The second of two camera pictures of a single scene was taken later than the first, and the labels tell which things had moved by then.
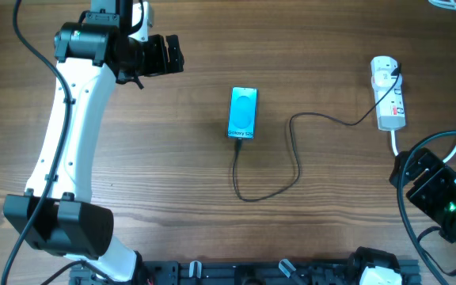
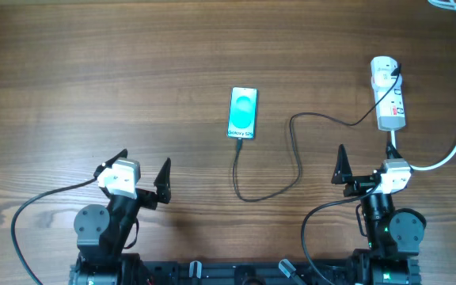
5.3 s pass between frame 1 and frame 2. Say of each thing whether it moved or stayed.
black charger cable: stayed
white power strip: stayed
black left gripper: moved
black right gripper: moved
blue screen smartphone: stayed
